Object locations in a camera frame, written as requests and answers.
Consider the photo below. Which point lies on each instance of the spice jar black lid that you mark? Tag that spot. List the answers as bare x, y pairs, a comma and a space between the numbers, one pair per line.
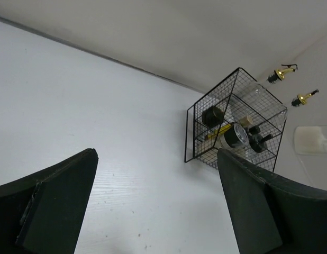
234, 137

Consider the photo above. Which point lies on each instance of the clear glass oil bottle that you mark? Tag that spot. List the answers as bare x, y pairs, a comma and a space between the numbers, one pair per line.
298, 101

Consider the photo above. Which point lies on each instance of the glass bottle with dark liquid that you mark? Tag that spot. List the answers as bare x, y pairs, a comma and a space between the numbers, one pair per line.
255, 90

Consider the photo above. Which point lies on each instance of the brown spice jar black cap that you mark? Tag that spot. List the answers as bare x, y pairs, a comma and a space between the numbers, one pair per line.
212, 116

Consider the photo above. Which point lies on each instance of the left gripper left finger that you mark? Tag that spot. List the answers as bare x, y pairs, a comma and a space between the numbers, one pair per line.
44, 211

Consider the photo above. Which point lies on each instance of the black wire basket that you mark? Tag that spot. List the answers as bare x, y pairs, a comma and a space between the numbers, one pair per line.
227, 95

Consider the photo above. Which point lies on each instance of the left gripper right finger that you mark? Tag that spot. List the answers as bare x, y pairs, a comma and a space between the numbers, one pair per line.
271, 213

